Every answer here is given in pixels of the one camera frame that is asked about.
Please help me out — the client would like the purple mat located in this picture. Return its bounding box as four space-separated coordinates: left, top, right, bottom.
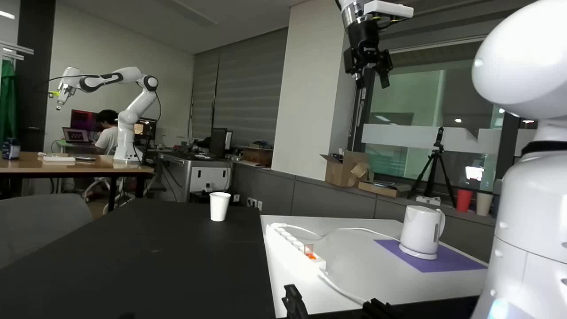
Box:
374 237 489 274

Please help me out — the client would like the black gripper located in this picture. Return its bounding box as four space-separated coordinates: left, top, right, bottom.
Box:
344 13 393 88

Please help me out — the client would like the red cup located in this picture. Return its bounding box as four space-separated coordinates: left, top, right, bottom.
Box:
455 189 473 212

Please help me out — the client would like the beige paper cup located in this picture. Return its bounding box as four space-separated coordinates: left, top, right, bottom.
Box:
477 192 493 215

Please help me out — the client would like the white kettle cord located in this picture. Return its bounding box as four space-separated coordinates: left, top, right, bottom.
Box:
277 221 406 244

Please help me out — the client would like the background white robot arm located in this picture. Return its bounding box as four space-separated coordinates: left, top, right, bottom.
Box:
51 67 158 162

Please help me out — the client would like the cardboard box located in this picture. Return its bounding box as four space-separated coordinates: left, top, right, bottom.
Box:
324 152 370 187

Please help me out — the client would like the white paper cup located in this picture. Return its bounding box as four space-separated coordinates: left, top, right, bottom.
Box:
209 191 230 221

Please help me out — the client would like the seated person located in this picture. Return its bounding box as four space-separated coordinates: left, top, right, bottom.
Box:
96 109 119 153

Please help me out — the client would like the white power strip adapter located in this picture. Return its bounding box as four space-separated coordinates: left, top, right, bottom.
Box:
266 223 326 270

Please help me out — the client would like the wooden table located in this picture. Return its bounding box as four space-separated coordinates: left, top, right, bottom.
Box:
0 150 154 210

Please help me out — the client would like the black camera tripod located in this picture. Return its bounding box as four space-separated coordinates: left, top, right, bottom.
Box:
408 127 457 205

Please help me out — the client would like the grey cabinet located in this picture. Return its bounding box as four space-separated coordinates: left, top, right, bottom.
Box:
158 153 232 201

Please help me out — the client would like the white power strip cable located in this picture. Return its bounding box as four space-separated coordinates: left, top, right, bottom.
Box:
317 267 370 306

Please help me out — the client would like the grey chair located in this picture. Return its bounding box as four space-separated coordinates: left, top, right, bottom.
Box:
0 192 94 267

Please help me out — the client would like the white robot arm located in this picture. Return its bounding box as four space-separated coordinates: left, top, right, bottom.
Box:
471 0 567 319

